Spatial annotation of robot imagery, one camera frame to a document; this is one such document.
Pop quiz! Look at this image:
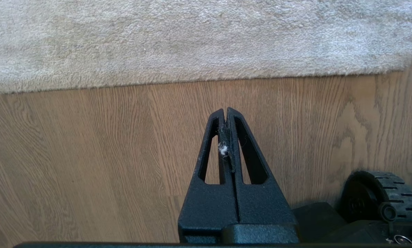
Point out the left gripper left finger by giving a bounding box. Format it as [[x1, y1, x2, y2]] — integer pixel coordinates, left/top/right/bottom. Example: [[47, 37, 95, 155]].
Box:
[[178, 108, 238, 244]]

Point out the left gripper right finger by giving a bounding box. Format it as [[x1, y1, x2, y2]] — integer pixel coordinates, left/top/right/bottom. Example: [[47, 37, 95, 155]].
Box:
[[226, 107, 300, 244]]

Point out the beige terry towel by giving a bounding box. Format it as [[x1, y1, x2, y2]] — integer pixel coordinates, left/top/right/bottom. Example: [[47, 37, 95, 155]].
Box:
[[0, 0, 412, 95]]

